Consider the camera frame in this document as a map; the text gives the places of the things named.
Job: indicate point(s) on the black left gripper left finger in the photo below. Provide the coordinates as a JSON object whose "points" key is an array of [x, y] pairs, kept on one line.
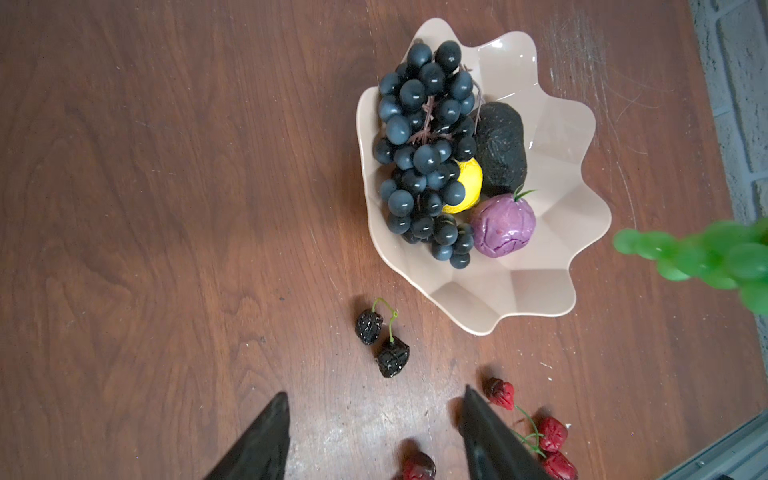
{"points": [[262, 450]]}

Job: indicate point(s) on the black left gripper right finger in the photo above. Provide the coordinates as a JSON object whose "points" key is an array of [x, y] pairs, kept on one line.
{"points": [[492, 450]]}

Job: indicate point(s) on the purple fake fig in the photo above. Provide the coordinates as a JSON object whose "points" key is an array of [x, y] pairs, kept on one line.
{"points": [[502, 224]]}

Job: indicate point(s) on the yellow fake lemon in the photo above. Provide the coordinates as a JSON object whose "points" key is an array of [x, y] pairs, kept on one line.
{"points": [[463, 185]]}

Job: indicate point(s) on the black fake avocado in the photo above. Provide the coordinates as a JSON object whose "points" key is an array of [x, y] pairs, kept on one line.
{"points": [[501, 152]]}

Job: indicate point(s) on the green grape bunch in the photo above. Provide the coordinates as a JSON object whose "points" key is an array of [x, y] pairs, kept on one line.
{"points": [[727, 255]]}

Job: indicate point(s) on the dark purple grape bunch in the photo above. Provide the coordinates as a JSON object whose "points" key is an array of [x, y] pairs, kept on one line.
{"points": [[424, 110]]}

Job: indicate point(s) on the red cherry pair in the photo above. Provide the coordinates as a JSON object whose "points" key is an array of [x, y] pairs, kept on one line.
{"points": [[547, 437], [418, 466]]}

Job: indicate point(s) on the pink scalloped fruit bowl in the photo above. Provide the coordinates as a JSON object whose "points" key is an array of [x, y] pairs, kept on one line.
{"points": [[534, 281]]}

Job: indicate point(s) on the black cherry pair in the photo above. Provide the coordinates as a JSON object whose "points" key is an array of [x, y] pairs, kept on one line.
{"points": [[393, 354]]}

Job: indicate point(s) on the aluminium mounting rail frame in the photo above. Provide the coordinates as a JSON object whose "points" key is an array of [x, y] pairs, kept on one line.
{"points": [[742, 454]]}

